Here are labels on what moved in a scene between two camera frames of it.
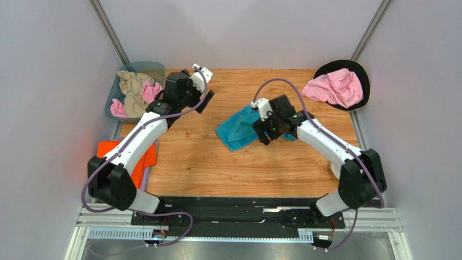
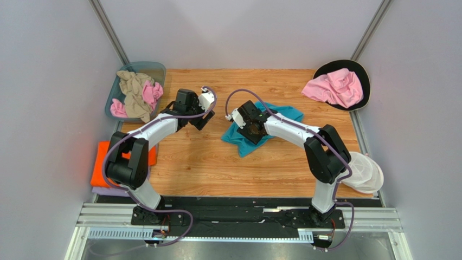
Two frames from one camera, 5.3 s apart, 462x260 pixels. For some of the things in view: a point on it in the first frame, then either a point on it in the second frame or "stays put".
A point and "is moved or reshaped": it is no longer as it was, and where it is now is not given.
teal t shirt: (239, 130) is moved or reshaped
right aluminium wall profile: (371, 30) stays put
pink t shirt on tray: (341, 86) stays put
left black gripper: (199, 94) → (201, 123)
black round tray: (352, 65) stays put
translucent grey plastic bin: (155, 70) stays put
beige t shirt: (131, 84) stays put
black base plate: (230, 216) stays put
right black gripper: (262, 131) → (250, 131)
